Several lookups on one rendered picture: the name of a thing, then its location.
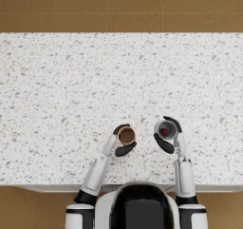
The grey cup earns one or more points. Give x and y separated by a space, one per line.
165 129

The red berry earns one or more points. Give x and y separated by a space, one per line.
164 131

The brown cup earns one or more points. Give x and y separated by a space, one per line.
127 136

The robot body dark round torso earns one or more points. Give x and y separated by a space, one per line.
138 206

